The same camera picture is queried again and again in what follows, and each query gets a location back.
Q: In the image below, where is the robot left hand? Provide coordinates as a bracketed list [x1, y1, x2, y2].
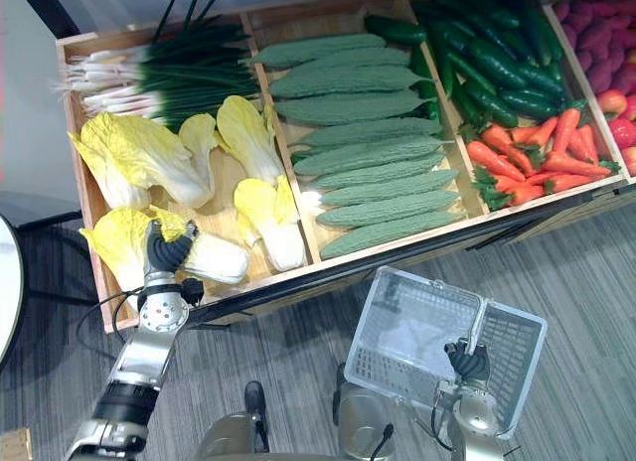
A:
[143, 220, 200, 286]

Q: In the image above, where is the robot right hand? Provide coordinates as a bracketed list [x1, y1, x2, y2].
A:
[443, 336, 492, 384]

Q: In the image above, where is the clear plastic shopping basket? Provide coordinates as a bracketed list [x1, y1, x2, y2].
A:
[343, 264, 549, 440]

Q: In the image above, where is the wooden vegetable display stand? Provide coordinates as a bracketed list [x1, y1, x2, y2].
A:
[55, 0, 636, 334]

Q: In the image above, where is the large yellow napa cabbage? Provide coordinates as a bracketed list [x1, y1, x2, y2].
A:
[68, 111, 216, 212]

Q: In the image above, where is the silver robot right leg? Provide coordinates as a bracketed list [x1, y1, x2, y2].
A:
[331, 362, 398, 461]

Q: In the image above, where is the silver robot leg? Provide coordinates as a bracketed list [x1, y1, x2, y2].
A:
[194, 380, 273, 461]
[331, 362, 398, 461]

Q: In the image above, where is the small yellow napa cabbage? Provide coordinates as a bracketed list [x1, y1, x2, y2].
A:
[178, 112, 221, 187]

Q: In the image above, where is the green bitter gourd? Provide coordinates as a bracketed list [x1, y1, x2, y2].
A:
[249, 33, 388, 71]
[292, 134, 447, 177]
[320, 169, 460, 208]
[273, 88, 434, 127]
[319, 211, 459, 261]
[291, 116, 444, 150]
[292, 47, 411, 77]
[309, 153, 447, 192]
[315, 189, 462, 230]
[268, 65, 434, 100]

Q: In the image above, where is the green onion bunch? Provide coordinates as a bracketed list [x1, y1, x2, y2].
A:
[51, 0, 255, 92]
[80, 77, 262, 132]

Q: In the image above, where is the white round table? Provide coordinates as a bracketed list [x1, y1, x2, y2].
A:
[0, 214, 26, 369]

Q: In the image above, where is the orange carrot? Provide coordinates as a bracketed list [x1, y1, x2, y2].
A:
[543, 151, 613, 179]
[489, 182, 547, 208]
[528, 114, 560, 148]
[466, 139, 527, 184]
[473, 169, 522, 195]
[480, 123, 537, 177]
[577, 123, 600, 165]
[551, 107, 583, 155]
[543, 172, 598, 196]
[508, 126, 542, 145]

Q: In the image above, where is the silver robot left leg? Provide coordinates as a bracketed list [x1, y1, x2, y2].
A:
[194, 380, 273, 461]

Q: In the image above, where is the brown cardboard box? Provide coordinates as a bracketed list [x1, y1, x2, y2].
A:
[0, 427, 34, 461]

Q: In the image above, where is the dark green cucumber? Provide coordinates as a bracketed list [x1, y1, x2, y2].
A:
[498, 87, 561, 121]
[450, 79, 482, 128]
[408, 45, 442, 123]
[428, 22, 456, 98]
[463, 79, 521, 129]
[465, 37, 529, 90]
[516, 62, 566, 98]
[446, 50, 499, 95]
[520, 2, 566, 69]
[363, 14, 429, 48]

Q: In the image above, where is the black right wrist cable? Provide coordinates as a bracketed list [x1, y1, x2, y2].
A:
[428, 389, 454, 453]

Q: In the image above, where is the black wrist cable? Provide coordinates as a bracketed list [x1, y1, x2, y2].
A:
[76, 287, 150, 345]
[428, 389, 454, 453]

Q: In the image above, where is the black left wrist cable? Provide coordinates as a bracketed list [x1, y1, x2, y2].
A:
[76, 287, 150, 345]

